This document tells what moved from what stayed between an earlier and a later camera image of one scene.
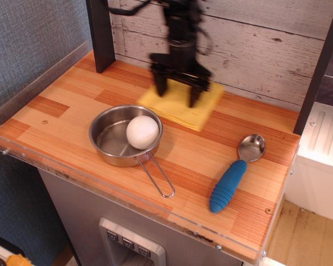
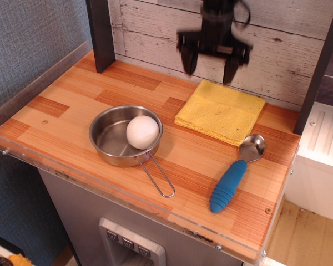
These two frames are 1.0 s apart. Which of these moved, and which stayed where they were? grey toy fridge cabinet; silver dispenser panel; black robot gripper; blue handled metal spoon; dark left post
Moved: black robot gripper
Stayed: dark left post; silver dispenser panel; grey toy fridge cabinet; blue handled metal spoon
